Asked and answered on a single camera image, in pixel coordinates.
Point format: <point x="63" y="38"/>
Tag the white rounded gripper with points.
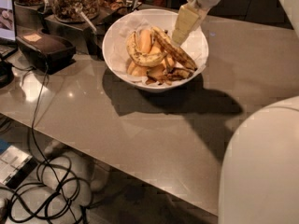
<point x="189" y="17"/>

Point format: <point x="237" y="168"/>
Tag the long spotted banana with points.
<point x="177" y="53"/>

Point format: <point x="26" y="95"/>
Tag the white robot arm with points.
<point x="259" y="181"/>

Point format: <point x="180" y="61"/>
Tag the white ceramic bowl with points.
<point x="117" y="58"/>

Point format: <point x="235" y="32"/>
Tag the dark banana pieces pile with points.
<point x="165" y="72"/>

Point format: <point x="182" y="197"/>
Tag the curved spotted banana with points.
<point x="151" y="59"/>

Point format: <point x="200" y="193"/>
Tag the orange bread roll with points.
<point x="145" y="41"/>

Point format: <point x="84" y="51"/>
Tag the black tray of snacks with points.
<point x="121" y="7"/>

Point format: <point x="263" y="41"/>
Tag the white paper liner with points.
<point x="138" y="49"/>

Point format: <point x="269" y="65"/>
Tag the black display stand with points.
<point x="79" y="34"/>

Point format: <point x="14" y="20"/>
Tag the black pouch with label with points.
<point x="46" y="53"/>

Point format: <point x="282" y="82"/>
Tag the laptop with lit screen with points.
<point x="8" y="33"/>

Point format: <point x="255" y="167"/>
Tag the silver device on floor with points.
<point x="15" y="165"/>

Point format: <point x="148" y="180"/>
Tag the metal scoop handle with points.
<point x="86" y="19"/>

